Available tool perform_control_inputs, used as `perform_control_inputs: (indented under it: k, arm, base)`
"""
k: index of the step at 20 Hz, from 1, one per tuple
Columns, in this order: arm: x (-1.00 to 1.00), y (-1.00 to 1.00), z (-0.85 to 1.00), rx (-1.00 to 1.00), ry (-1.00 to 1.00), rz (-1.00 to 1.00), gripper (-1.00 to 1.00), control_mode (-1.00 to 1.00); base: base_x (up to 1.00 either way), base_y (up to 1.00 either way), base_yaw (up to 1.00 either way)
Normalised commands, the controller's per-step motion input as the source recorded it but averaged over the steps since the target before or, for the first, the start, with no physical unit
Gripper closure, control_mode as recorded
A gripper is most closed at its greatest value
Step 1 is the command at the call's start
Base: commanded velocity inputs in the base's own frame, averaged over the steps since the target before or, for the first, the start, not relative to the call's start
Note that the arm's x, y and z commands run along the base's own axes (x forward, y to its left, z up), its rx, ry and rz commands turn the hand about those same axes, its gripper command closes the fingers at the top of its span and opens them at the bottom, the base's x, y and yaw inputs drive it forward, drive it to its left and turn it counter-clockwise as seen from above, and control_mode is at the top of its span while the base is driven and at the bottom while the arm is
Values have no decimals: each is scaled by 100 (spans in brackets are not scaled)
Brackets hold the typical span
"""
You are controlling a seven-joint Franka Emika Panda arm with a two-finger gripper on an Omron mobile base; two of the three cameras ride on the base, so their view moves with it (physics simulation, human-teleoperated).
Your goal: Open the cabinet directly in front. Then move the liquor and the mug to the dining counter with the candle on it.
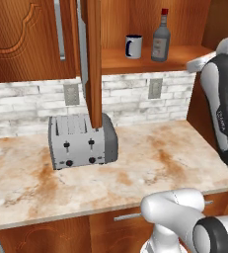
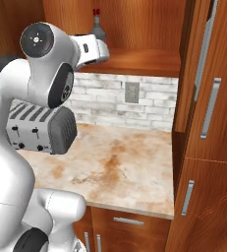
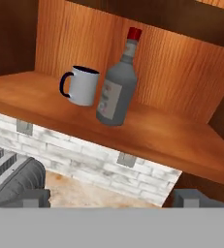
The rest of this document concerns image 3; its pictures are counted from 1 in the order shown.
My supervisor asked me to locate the white mug with dark handle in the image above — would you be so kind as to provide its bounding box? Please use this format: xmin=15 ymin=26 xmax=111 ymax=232
xmin=59 ymin=65 xmax=101 ymax=108

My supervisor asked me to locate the grey liquor bottle red cap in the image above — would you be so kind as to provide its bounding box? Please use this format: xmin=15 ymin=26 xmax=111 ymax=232
xmin=95 ymin=26 xmax=143 ymax=127

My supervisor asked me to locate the wooden wall cabinet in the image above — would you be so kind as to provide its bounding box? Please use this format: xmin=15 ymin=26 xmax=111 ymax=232
xmin=0 ymin=0 xmax=224 ymax=189

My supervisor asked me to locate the grey wall socket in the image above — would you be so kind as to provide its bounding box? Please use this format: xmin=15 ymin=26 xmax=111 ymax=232
xmin=116 ymin=152 xmax=137 ymax=169
xmin=16 ymin=118 xmax=34 ymax=137

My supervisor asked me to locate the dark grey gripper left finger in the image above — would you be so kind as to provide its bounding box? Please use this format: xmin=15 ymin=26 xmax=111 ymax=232
xmin=0 ymin=188 xmax=51 ymax=209

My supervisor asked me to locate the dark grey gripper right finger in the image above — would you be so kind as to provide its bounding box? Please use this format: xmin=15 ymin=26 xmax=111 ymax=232
xmin=173 ymin=188 xmax=224 ymax=209

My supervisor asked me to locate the dark brown cabinet door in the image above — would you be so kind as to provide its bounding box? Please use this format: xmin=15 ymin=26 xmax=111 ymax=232
xmin=0 ymin=0 xmax=40 ymax=78

